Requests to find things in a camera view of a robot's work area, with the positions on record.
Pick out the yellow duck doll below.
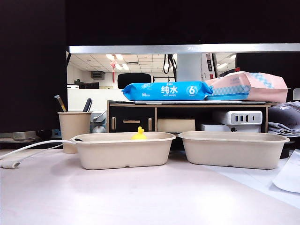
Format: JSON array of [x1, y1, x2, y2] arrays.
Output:
[[130, 126, 148, 141]]

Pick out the beige paper pulp box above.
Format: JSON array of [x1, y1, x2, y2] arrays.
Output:
[[178, 130, 291, 170], [71, 131, 177, 170]]

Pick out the beige box in shelf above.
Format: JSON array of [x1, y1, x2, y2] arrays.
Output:
[[157, 118, 196, 133]]

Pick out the black wooden desk shelf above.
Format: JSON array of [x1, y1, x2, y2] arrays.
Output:
[[107, 100, 274, 137]]

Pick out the blue wet wipes pack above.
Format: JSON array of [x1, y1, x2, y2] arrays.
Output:
[[121, 81, 214, 101]]

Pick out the black office chair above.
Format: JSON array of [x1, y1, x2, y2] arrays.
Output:
[[117, 72, 152, 90]]

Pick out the white metal stand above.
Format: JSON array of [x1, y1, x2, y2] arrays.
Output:
[[90, 110, 109, 133]]

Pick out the red hanging knot ornament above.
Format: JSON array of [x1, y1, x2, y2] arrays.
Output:
[[111, 54, 117, 83]]

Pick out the white cabinet with red labels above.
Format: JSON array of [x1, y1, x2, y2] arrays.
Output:
[[177, 52, 219, 82]]

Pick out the beige paper cup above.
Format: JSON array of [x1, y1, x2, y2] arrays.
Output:
[[57, 111, 92, 154]]

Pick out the white multi-port charger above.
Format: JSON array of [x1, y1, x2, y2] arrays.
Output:
[[212, 110, 263, 126]]

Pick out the metal tool with grey tip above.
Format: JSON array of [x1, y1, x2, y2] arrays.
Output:
[[54, 94, 68, 113]]

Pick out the pink tissue pack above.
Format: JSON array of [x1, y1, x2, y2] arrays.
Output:
[[205, 71, 289, 103]]

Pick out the black monitor panel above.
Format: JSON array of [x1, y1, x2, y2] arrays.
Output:
[[0, 0, 68, 133]]

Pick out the silver monitor base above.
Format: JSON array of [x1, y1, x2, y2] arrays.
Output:
[[11, 130, 38, 142]]

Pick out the grey folded cloth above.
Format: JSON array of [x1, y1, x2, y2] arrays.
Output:
[[268, 100, 300, 137]]

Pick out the black round object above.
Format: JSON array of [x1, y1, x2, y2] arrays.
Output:
[[279, 140, 294, 160]]

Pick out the white paper sheet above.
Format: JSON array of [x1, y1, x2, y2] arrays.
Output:
[[271, 149, 300, 194]]

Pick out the black hanging straps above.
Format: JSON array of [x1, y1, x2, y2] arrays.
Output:
[[163, 53, 178, 74]]

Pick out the thick white cable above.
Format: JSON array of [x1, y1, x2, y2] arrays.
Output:
[[0, 138, 77, 162]]

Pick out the white cable with flat plug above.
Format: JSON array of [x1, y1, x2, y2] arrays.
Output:
[[0, 143, 64, 170]]

